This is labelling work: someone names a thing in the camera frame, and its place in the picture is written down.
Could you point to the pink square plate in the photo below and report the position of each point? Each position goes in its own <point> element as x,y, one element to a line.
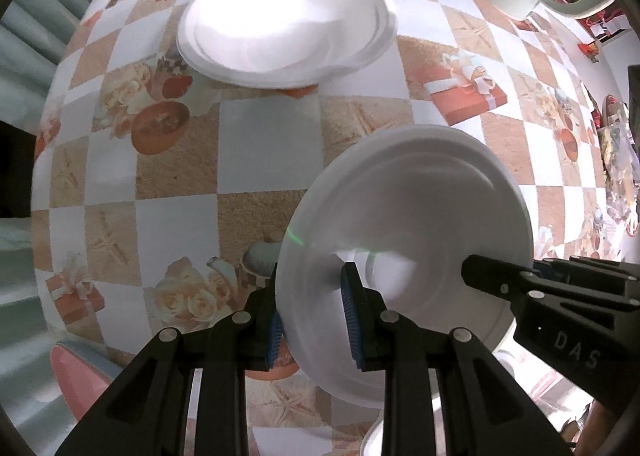
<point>75,378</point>

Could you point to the checkered printed tablecloth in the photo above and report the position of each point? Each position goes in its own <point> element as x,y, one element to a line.
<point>200,161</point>

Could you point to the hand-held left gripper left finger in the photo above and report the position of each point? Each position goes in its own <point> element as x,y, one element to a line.
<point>273,333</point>

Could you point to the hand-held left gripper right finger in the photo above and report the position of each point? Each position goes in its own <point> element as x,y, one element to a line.
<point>352,316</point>

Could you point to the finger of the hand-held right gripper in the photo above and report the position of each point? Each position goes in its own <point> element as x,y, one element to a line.
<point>600,271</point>
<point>492,276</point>

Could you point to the person's right forearm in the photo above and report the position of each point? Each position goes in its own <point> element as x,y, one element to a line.
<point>595,431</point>

